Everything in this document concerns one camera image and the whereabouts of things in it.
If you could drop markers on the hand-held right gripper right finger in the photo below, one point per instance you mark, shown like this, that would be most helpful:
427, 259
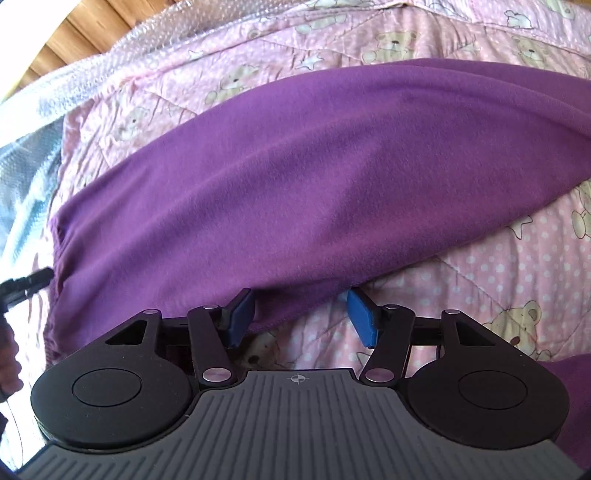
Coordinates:
362, 318

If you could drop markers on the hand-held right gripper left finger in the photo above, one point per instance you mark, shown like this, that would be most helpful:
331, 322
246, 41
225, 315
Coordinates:
241, 316

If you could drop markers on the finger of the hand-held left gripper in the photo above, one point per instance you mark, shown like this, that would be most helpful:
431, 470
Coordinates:
27, 282

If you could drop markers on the purple fleece pants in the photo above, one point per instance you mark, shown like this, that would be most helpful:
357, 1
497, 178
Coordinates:
286, 184

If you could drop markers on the person's left hand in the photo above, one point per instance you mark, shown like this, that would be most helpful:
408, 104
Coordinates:
9, 364

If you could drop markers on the clear bubble wrap sheet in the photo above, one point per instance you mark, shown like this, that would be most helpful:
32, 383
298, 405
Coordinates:
27, 184

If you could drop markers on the pink bear print blanket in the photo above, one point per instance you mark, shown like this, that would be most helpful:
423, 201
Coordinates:
461, 286

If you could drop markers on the wooden plank board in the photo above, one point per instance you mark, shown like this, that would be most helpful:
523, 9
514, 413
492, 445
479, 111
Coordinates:
92, 27

